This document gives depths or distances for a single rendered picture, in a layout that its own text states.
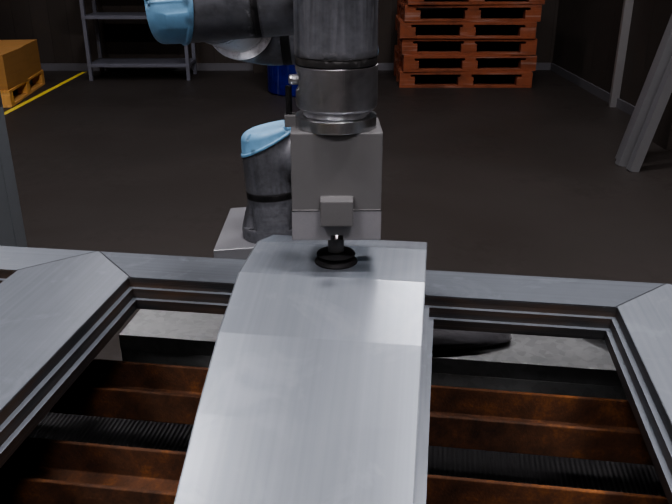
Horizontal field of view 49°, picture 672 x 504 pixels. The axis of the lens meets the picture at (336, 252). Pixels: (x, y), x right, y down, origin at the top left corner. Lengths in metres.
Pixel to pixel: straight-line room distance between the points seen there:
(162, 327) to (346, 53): 0.84
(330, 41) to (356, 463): 0.34
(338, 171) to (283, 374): 0.19
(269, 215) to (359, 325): 0.87
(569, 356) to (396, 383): 0.73
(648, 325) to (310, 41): 0.62
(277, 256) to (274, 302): 0.08
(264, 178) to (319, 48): 0.86
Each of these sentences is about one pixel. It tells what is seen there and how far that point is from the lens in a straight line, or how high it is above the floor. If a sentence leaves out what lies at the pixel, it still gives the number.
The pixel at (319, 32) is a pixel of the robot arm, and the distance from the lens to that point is 0.65.
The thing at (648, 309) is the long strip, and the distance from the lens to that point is 1.10.
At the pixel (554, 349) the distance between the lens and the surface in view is 1.33.
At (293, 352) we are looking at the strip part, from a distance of 0.64.
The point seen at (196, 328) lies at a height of 0.68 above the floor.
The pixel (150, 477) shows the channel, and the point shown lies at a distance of 1.03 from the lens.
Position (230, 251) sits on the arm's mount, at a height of 0.75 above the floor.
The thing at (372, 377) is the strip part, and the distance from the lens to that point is 0.62.
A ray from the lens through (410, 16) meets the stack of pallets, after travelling 7.48.
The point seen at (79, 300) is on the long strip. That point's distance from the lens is 1.10.
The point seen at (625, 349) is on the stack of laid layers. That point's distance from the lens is 1.02.
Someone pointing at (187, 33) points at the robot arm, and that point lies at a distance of 0.76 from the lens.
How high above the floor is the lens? 1.32
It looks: 23 degrees down
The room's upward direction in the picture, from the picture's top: straight up
